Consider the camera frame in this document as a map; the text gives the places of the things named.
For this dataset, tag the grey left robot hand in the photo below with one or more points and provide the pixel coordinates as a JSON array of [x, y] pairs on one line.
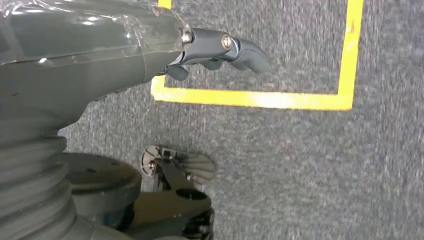
[[66, 73]]

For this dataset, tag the yellow floor tape square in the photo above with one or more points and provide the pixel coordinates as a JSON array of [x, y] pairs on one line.
[[265, 99]]

